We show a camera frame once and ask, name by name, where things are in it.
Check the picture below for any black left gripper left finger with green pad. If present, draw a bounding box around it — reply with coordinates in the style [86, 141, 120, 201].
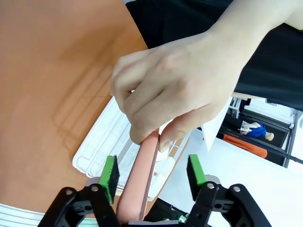
[37, 155, 121, 227]

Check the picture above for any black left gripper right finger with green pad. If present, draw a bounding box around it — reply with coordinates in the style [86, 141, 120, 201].
[183, 154, 273, 227]

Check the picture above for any pink sausage-shaped stick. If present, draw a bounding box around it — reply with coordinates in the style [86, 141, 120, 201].
[117, 130, 162, 225]

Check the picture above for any person's right forearm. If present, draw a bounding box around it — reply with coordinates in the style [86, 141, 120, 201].
[208, 0, 303, 71]

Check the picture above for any person's right hand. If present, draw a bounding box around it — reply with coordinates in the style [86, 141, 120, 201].
[110, 31, 249, 153]

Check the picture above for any black device with green light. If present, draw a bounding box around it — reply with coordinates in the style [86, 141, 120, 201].
[144, 198, 191, 224]

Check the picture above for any white ribbed plastic tray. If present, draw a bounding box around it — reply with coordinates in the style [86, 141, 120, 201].
[72, 96, 190, 201]

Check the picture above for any white board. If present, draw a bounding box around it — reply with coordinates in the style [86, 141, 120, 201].
[201, 96, 234, 152]

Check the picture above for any orange padded bar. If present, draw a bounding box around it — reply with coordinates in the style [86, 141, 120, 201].
[222, 133, 268, 158]

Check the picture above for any white striped mat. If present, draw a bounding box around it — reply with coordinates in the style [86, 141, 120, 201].
[0, 202, 46, 227]

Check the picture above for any person's black shirt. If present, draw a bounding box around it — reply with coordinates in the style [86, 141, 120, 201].
[125, 0, 303, 112]

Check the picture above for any black metal frame rack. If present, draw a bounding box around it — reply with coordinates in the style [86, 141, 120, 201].
[217, 96, 303, 168]

